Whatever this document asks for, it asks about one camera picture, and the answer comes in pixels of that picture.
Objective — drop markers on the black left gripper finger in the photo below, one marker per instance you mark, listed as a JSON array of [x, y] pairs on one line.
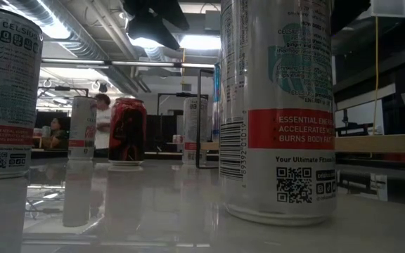
[[149, 28], [164, 8]]

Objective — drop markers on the silver blue Red Bull can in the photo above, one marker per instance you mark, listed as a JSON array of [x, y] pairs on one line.
[[217, 105]]

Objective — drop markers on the red soda can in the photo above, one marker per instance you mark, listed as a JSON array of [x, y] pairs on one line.
[[127, 133]]

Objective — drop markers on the white Celsius energy drink can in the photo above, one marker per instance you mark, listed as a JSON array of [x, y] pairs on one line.
[[276, 133], [82, 130], [190, 123], [5, 105]]

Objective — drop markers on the white hanging box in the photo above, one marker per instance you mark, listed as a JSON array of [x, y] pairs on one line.
[[389, 8]]

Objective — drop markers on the bright ceiling light panel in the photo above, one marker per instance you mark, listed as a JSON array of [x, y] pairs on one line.
[[199, 42]]

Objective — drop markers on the long ceiling light tube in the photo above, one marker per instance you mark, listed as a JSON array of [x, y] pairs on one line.
[[83, 61]]

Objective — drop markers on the black partition panel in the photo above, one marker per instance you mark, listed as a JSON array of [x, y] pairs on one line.
[[164, 133]]

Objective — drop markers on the person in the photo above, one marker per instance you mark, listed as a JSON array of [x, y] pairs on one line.
[[102, 126], [57, 135]]

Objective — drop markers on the silver spiral ventilation duct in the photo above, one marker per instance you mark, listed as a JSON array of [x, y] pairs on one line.
[[79, 42]]

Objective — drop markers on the wooden shelf with black frame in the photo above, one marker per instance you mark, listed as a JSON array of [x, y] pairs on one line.
[[382, 144]]

